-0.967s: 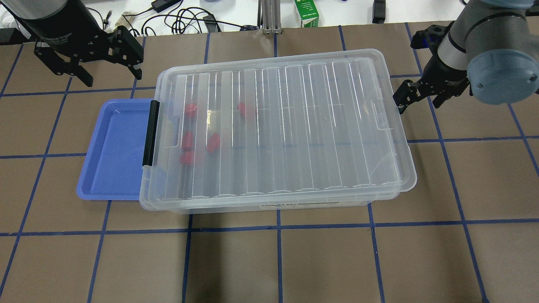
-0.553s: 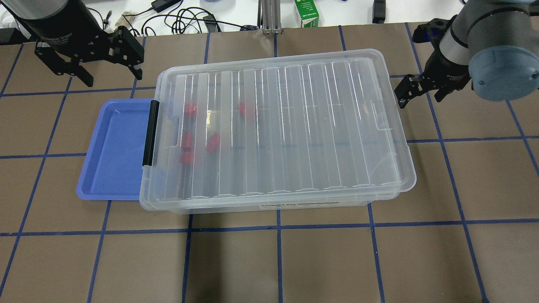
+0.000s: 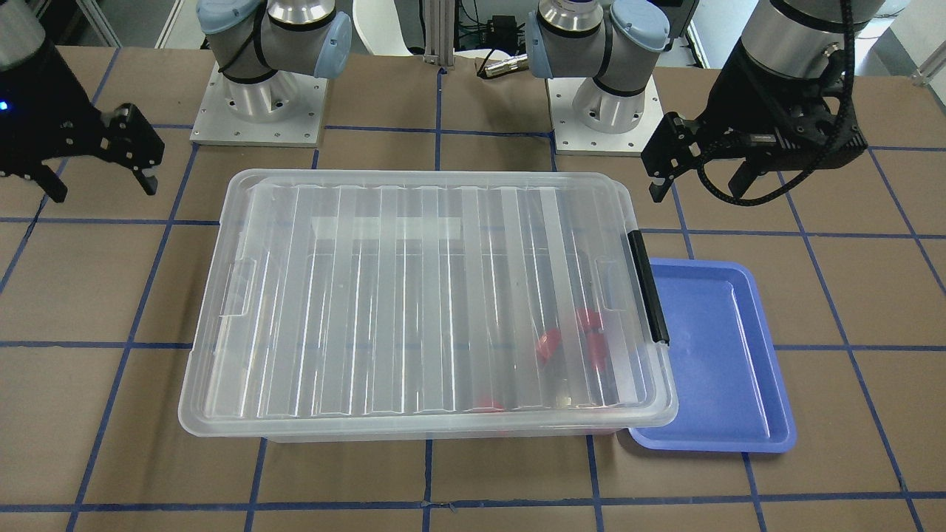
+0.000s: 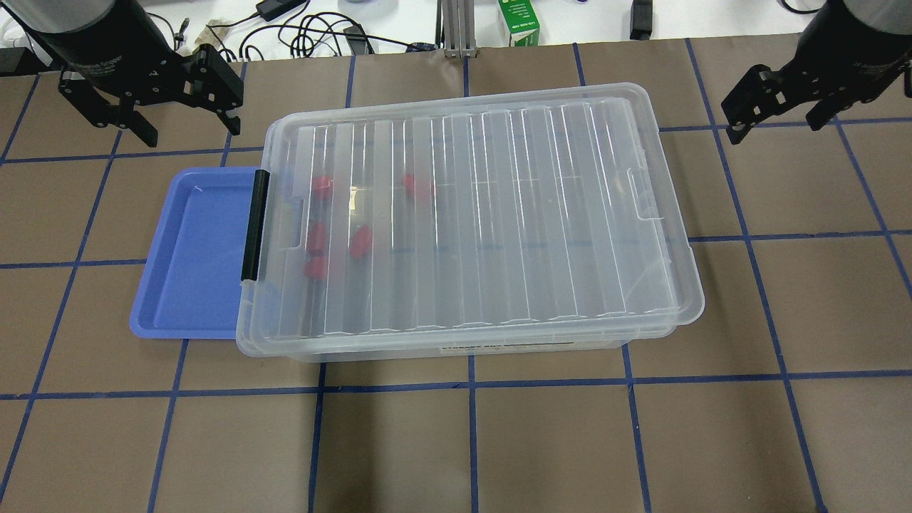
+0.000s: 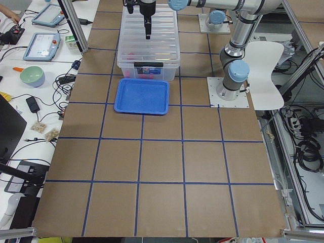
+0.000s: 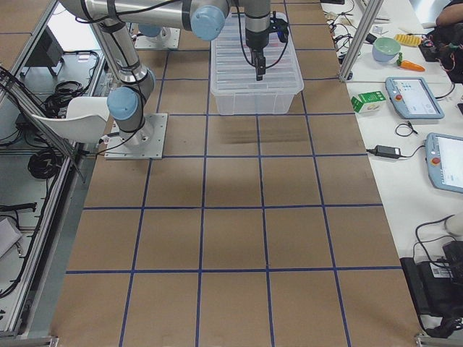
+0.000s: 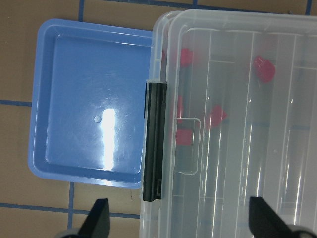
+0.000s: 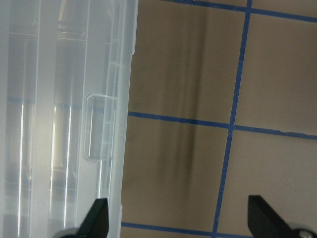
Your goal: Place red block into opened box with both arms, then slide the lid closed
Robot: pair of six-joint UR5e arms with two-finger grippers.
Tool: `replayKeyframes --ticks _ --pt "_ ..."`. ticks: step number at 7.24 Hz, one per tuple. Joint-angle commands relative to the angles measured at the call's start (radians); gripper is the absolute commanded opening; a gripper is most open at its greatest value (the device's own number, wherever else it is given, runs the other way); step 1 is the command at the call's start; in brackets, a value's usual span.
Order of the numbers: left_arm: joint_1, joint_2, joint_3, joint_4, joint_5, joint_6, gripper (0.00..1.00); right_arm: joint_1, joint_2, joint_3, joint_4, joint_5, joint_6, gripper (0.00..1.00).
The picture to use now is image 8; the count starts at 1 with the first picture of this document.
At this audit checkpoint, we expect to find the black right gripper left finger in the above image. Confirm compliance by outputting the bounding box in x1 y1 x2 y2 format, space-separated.
53 198 109 238

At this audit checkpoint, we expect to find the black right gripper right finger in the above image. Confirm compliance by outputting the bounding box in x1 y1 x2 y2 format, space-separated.
247 195 317 238

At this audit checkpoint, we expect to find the clear plastic box lid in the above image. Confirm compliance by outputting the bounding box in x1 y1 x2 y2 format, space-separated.
0 0 138 238

